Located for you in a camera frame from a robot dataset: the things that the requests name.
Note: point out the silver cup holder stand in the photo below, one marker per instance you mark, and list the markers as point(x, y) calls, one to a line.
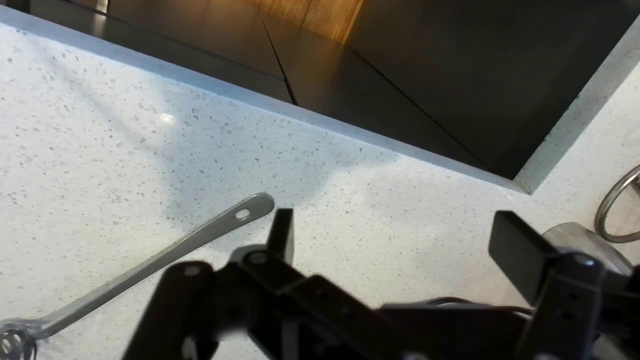
point(617, 223)

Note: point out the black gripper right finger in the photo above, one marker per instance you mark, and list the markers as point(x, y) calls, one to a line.
point(526, 257)

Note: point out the silver pasta serving spoon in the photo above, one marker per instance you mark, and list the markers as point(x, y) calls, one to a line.
point(18, 337)

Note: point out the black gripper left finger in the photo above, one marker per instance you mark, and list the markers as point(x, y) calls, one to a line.
point(278, 244)

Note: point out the dark lower cabinet fronts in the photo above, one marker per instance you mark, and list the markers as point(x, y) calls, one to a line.
point(474, 81)

